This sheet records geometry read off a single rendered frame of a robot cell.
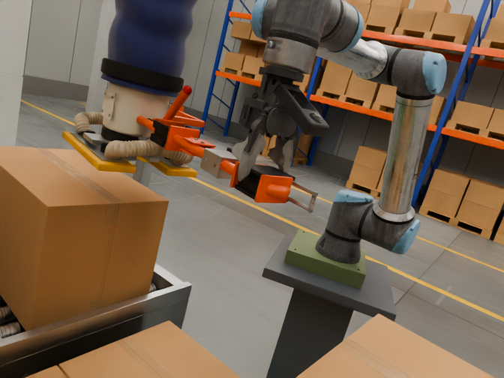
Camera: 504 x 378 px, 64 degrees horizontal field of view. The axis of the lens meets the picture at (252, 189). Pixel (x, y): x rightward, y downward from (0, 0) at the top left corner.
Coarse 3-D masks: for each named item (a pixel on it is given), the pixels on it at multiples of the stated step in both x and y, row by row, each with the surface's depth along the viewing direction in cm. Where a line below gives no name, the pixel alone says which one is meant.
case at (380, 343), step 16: (384, 320) 93; (352, 336) 83; (368, 336) 85; (384, 336) 86; (400, 336) 88; (416, 336) 90; (336, 352) 76; (352, 352) 77; (368, 352) 79; (384, 352) 80; (400, 352) 82; (416, 352) 83; (432, 352) 85; (448, 352) 87; (320, 368) 70; (336, 368) 71; (352, 368) 72; (368, 368) 74; (384, 368) 75; (400, 368) 76; (416, 368) 78; (432, 368) 79; (448, 368) 81; (464, 368) 82
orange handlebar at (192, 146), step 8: (136, 120) 110; (144, 120) 107; (176, 120) 130; (184, 120) 132; (192, 120) 134; (200, 120) 138; (152, 128) 102; (176, 136) 94; (176, 144) 94; (184, 144) 90; (192, 144) 89; (200, 144) 89; (208, 144) 91; (192, 152) 88; (200, 152) 85; (224, 160) 80; (224, 168) 79; (232, 168) 77; (272, 184) 70; (272, 192) 69; (280, 192) 70; (288, 192) 71
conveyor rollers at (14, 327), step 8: (152, 288) 157; (0, 296) 129; (0, 304) 129; (0, 312) 122; (8, 312) 123; (0, 320) 121; (8, 320) 124; (0, 328) 115; (8, 328) 116; (16, 328) 117; (0, 336) 113; (8, 336) 115
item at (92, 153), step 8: (64, 136) 121; (72, 136) 118; (80, 136) 119; (72, 144) 115; (80, 144) 112; (88, 144) 113; (104, 144) 107; (80, 152) 109; (88, 152) 106; (96, 152) 106; (88, 160) 104; (96, 160) 101; (104, 160) 102; (112, 160) 103; (120, 160) 104; (96, 168) 100; (104, 168) 100; (112, 168) 101; (120, 168) 102; (128, 168) 104
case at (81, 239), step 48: (0, 192) 127; (48, 192) 115; (96, 192) 125; (144, 192) 137; (0, 240) 128; (48, 240) 109; (96, 240) 120; (144, 240) 134; (0, 288) 128; (48, 288) 114; (96, 288) 126; (144, 288) 142
